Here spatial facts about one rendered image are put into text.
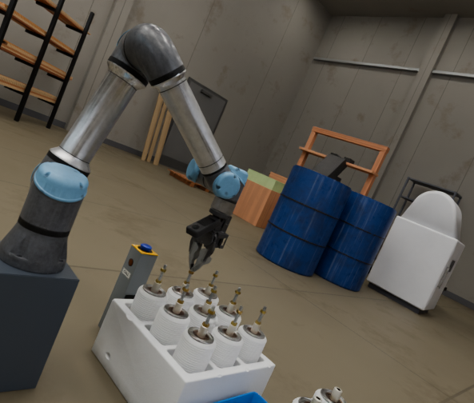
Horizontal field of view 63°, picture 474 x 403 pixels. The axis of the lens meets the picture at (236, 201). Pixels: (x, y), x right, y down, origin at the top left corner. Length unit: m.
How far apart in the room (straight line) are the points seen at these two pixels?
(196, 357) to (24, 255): 0.48
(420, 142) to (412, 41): 2.69
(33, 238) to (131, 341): 0.41
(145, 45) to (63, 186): 0.37
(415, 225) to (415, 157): 4.99
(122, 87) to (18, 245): 0.46
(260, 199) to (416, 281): 2.36
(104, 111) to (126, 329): 0.61
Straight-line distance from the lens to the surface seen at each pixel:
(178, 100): 0.99
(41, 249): 0.98
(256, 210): 5.78
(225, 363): 1.17
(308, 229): 3.67
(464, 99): 10.08
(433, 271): 4.91
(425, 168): 9.69
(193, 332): 1.09
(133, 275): 1.35
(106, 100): 1.08
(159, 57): 0.97
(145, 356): 1.14
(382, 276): 5.03
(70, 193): 0.95
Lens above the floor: 0.70
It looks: 5 degrees down
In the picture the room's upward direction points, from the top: 24 degrees clockwise
